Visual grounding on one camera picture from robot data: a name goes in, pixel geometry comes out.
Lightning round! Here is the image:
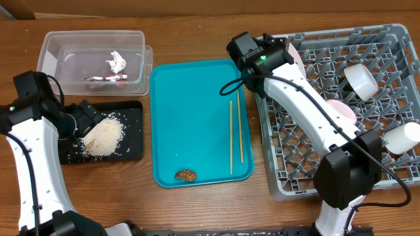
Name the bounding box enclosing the white round plate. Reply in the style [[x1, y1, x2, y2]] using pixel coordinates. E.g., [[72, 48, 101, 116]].
[[287, 43, 306, 78]]

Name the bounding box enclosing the red snack wrapper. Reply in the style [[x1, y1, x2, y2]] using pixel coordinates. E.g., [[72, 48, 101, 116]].
[[83, 73, 128, 82]]

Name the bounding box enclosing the wooden chopstick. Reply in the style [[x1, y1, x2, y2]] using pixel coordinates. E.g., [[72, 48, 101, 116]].
[[236, 91, 244, 163], [229, 101, 233, 175]]

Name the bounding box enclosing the white napkin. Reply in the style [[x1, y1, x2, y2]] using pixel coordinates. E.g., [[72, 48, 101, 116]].
[[106, 51, 127, 74]]

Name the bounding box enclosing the grey bowl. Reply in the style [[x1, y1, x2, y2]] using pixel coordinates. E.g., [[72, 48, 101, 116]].
[[344, 64, 379, 102]]

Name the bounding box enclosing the beige bowl with crumbs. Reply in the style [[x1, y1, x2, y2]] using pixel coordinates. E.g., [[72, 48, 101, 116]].
[[327, 100, 357, 125]]

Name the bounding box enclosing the brown food scrap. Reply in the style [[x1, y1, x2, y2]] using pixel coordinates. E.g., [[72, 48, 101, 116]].
[[175, 170, 197, 182]]

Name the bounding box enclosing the white paper cup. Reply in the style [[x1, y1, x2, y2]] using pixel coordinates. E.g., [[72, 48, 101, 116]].
[[383, 122, 419, 155]]

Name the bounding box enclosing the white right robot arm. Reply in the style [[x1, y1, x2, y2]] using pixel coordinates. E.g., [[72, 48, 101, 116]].
[[229, 32, 381, 235]]

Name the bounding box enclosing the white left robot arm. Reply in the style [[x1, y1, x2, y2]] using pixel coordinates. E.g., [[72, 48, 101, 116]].
[[1, 98, 107, 235]]

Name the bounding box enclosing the grey dishwasher rack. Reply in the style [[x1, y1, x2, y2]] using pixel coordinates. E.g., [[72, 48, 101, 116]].
[[256, 24, 419, 201]]

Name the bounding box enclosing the pile of rice crumbs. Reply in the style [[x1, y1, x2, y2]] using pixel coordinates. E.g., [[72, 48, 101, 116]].
[[81, 112, 126, 157]]

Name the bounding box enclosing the black rectangular tray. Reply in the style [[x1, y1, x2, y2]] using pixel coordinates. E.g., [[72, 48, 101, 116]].
[[58, 100, 143, 165]]

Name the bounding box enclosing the clear plastic bin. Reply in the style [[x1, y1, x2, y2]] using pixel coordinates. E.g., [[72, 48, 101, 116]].
[[37, 30, 153, 96]]

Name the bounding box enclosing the teal plastic tray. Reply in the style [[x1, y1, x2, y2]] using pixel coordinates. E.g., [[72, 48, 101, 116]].
[[150, 59, 254, 188]]

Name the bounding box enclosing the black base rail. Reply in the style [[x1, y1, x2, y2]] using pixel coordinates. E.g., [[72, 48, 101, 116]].
[[98, 221, 375, 236]]

